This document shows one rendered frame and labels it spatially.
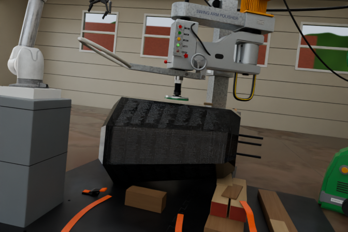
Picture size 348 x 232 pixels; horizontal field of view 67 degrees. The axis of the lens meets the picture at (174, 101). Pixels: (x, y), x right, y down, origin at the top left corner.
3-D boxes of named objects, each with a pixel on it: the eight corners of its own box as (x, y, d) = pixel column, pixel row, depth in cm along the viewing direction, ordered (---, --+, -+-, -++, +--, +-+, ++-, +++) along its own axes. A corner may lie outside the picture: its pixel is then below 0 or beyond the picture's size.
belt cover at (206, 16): (258, 40, 267) (260, 23, 266) (273, 35, 242) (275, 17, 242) (167, 25, 243) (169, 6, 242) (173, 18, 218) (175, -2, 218)
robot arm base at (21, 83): (37, 88, 167) (38, 80, 167) (7, 86, 171) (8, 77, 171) (55, 88, 185) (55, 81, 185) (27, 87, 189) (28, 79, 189)
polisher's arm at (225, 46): (248, 85, 265) (254, 37, 263) (260, 85, 243) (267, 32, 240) (178, 77, 247) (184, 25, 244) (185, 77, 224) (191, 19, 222)
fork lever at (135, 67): (199, 80, 252) (200, 74, 251) (206, 80, 233) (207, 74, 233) (127, 69, 234) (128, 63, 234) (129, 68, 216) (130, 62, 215)
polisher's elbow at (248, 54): (232, 64, 259) (235, 44, 258) (250, 67, 263) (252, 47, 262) (242, 63, 240) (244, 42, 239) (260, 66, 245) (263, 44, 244)
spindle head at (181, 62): (202, 76, 253) (206, 29, 251) (210, 75, 232) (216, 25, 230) (165, 72, 244) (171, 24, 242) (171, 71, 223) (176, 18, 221)
